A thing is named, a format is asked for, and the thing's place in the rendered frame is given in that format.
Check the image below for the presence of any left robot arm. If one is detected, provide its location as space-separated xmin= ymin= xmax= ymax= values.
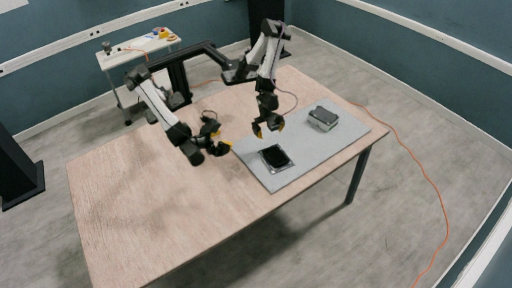
xmin=222 ymin=18 xmax=291 ymax=132

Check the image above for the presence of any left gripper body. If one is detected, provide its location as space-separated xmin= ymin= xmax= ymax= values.
xmin=251 ymin=108 xmax=285 ymax=137

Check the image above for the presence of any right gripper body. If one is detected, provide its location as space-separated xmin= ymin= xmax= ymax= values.
xmin=193 ymin=125 xmax=231 ymax=157

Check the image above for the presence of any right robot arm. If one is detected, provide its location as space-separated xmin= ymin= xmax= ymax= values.
xmin=122 ymin=62 xmax=222 ymax=167

